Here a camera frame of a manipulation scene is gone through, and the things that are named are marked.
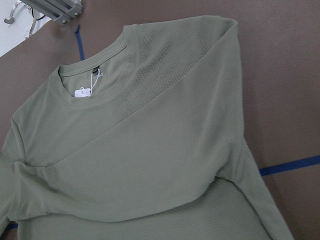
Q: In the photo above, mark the olive green long-sleeve shirt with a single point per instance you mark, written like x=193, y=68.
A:
x=157, y=152

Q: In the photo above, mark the aluminium frame post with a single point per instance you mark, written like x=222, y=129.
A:
x=60, y=11

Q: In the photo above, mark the white shirt price tag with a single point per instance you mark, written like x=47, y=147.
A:
x=87, y=92

